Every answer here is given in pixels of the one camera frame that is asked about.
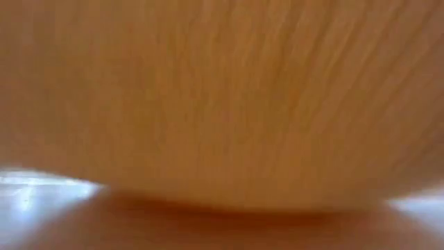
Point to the yellow waffle-weave towel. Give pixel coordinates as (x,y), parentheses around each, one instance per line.
(222,104)

